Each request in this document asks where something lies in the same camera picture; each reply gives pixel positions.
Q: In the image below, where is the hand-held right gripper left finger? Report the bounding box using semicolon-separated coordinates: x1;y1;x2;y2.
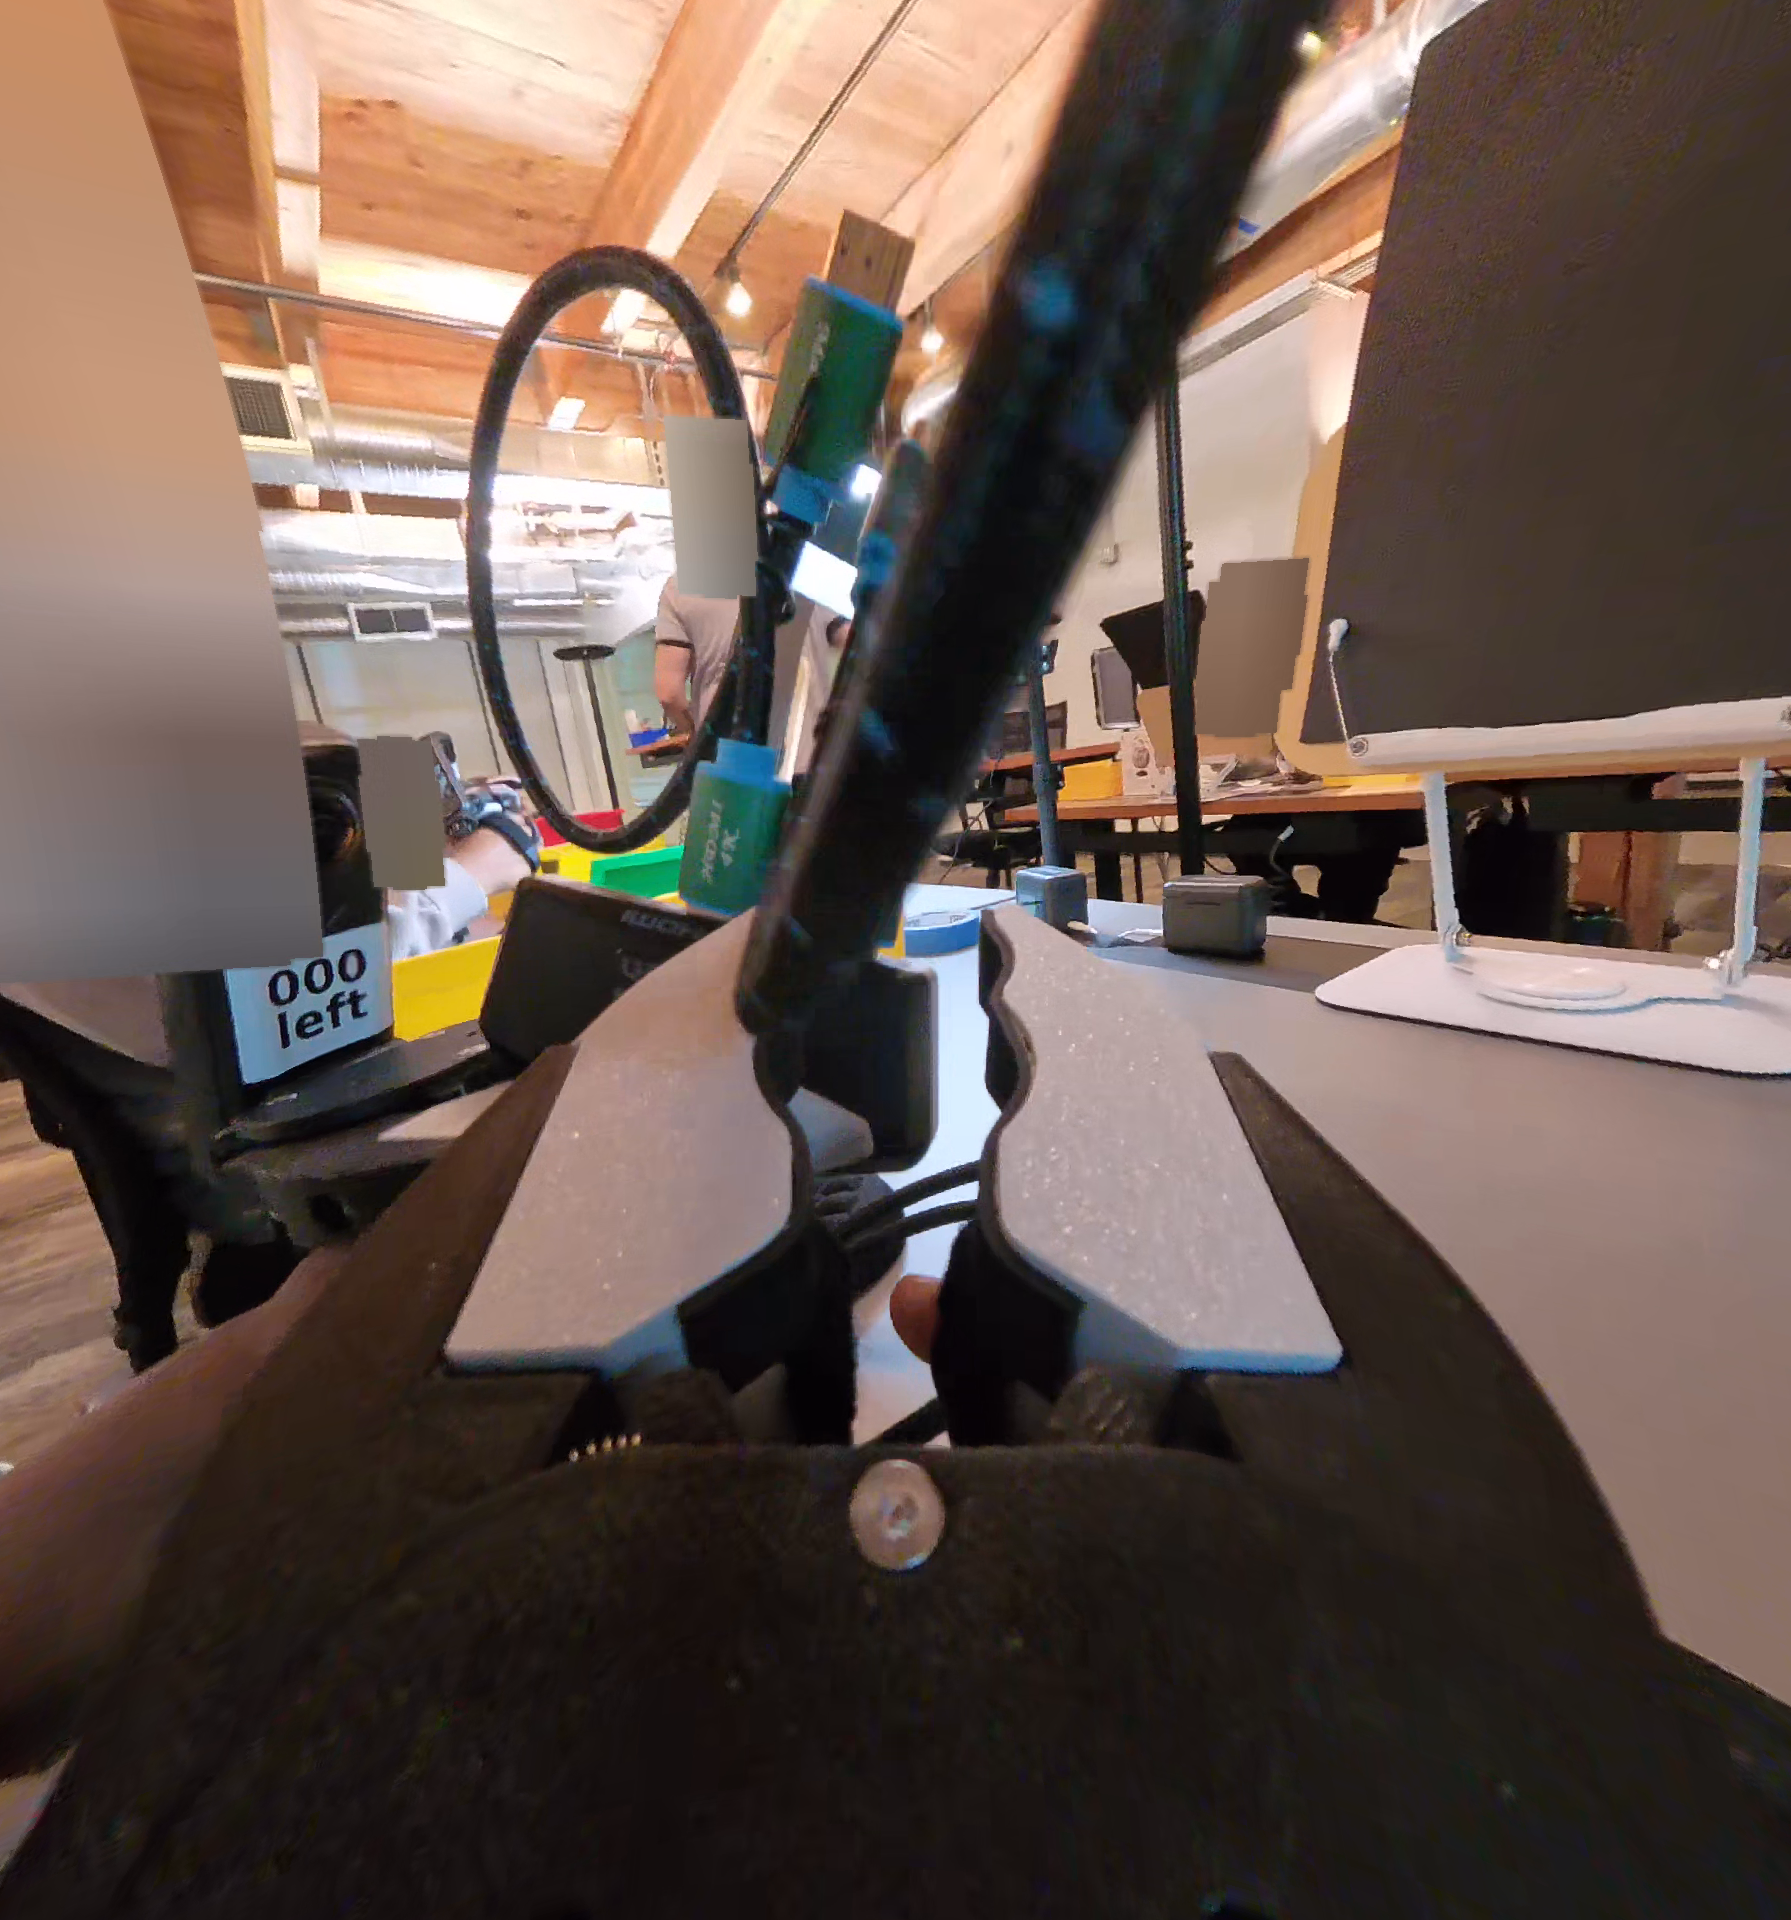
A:
441;907;854;1445

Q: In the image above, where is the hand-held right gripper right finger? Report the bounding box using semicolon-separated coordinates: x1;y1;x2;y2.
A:
932;903;1347;1445

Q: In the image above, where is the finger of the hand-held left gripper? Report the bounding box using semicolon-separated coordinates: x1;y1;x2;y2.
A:
785;1087;881;1175
368;1094;521;1158

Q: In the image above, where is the yellow plastic bin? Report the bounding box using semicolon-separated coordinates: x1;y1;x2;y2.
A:
391;937;503;1039

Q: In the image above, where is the black hdmi switch box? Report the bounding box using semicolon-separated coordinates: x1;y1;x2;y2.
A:
479;877;938;1175

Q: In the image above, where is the person's left forearm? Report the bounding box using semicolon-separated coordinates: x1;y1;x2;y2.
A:
0;1246;363;1788

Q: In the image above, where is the cluttered wooden workbench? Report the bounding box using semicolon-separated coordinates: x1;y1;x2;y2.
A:
984;742;1422;902

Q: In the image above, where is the black light stand pole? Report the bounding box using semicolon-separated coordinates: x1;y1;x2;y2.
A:
1028;646;1073;873

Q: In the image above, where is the black square flag panel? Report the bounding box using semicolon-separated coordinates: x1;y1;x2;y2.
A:
1102;593;1209;688

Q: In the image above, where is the led light panel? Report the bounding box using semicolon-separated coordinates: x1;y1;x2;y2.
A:
791;465;884;617

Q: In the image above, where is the black board on white stand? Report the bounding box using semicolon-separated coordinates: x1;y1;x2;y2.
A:
1292;0;1791;1078

